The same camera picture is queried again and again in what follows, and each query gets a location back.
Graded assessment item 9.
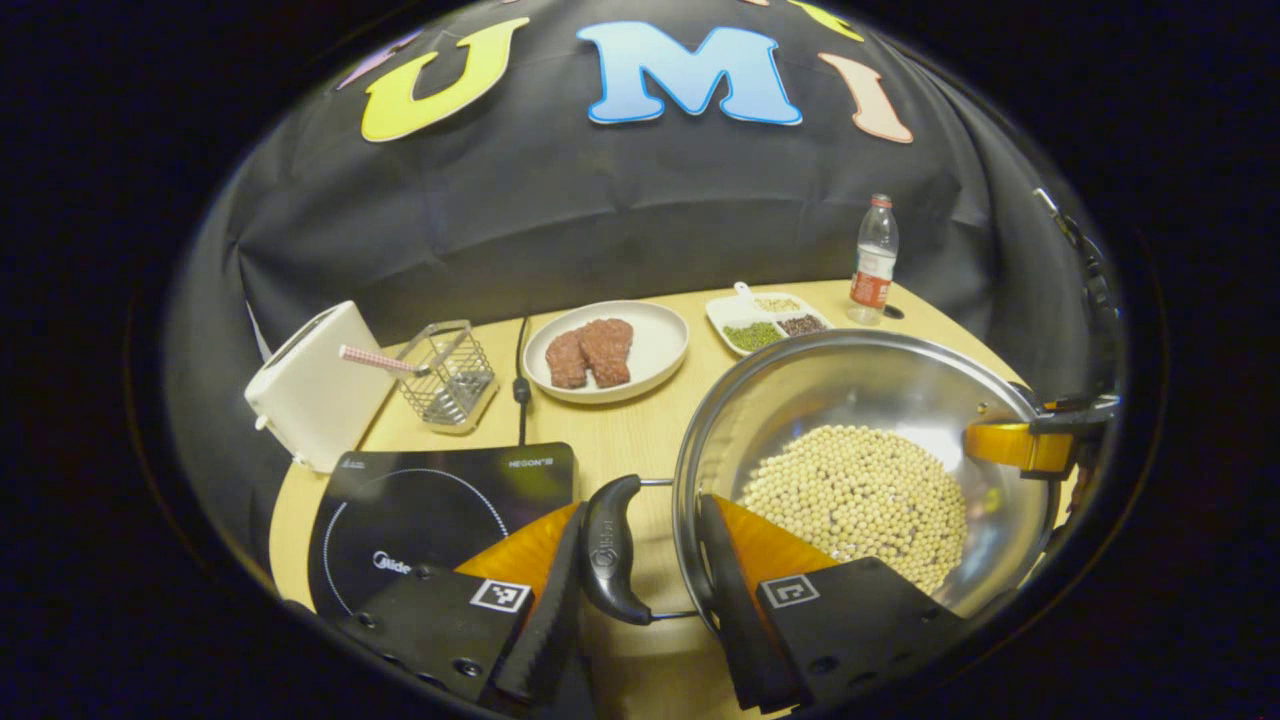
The black induction cooktop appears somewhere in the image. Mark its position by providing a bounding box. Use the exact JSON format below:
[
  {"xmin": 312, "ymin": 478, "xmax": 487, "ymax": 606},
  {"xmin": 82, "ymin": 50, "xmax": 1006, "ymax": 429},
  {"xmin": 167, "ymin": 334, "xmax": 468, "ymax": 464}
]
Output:
[{"xmin": 308, "ymin": 443, "xmax": 579, "ymax": 616}]

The green beans pile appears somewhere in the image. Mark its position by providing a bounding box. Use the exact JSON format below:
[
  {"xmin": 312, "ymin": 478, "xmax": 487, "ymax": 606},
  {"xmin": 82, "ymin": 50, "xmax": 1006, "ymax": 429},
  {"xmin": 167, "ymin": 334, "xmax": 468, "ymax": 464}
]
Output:
[{"xmin": 723, "ymin": 321, "xmax": 784, "ymax": 352}]

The pink checked utensil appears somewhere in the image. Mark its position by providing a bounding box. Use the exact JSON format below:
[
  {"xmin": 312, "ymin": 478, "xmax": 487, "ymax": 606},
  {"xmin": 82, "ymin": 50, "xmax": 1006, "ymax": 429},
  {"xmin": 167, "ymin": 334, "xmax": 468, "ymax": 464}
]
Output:
[{"xmin": 340, "ymin": 345, "xmax": 433, "ymax": 379}]

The white divided dish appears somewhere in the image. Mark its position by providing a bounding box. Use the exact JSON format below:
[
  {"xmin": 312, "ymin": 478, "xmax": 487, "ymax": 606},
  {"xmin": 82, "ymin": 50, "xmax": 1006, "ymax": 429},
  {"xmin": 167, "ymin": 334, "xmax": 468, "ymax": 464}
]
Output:
[{"xmin": 705, "ymin": 282, "xmax": 833, "ymax": 357}]

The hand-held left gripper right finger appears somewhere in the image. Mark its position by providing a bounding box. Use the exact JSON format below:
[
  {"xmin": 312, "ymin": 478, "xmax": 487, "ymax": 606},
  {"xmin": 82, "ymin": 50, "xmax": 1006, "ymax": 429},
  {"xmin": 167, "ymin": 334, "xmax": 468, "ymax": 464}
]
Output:
[{"xmin": 697, "ymin": 495, "xmax": 966, "ymax": 713}]

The wire mesh basket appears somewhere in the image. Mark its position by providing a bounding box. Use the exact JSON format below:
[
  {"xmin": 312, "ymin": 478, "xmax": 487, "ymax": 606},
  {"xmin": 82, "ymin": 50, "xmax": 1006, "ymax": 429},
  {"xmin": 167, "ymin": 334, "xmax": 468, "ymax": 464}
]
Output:
[{"xmin": 397, "ymin": 320, "xmax": 498, "ymax": 434}]

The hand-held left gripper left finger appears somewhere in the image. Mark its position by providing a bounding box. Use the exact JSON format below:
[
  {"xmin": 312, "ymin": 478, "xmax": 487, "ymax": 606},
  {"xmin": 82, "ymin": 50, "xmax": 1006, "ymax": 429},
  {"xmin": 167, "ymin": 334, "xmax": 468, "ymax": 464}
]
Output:
[{"xmin": 335, "ymin": 503, "xmax": 591, "ymax": 709}]

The brown meat piece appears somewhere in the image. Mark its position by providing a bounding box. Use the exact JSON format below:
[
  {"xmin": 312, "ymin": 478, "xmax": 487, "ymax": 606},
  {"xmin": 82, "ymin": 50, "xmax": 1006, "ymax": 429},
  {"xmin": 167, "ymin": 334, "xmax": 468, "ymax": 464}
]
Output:
[
  {"xmin": 580, "ymin": 318, "xmax": 635, "ymax": 388},
  {"xmin": 545, "ymin": 330, "xmax": 591, "ymax": 389}
]

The white round plate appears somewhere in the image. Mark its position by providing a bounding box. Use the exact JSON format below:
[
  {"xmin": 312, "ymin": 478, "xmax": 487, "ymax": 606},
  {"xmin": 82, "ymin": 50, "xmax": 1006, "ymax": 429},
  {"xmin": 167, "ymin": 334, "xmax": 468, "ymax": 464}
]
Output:
[{"xmin": 522, "ymin": 300, "xmax": 690, "ymax": 405}]

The stainless steel pot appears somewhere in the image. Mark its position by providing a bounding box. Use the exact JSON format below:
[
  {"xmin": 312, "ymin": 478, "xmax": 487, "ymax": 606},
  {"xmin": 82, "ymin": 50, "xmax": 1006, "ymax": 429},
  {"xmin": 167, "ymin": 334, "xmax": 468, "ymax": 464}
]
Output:
[{"xmin": 582, "ymin": 330, "xmax": 1063, "ymax": 626}]

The clear plastic water bottle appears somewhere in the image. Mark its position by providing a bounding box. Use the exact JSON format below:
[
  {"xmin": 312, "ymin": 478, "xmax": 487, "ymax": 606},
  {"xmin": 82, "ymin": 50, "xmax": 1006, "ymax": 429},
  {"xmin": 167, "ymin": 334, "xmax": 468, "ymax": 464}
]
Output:
[{"xmin": 849, "ymin": 194, "xmax": 899, "ymax": 326}]

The white toaster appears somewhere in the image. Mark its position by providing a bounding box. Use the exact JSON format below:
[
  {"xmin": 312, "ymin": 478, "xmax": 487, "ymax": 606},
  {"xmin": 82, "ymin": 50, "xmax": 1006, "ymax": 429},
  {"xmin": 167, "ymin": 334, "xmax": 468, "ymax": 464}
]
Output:
[{"xmin": 245, "ymin": 300, "xmax": 396, "ymax": 473}]

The pile of soybeans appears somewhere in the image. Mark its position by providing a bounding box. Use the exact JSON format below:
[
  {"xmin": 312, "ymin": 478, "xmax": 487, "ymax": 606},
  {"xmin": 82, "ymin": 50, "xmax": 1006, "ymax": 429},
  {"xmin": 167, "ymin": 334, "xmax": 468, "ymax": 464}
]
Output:
[{"xmin": 740, "ymin": 425, "xmax": 969, "ymax": 596}]

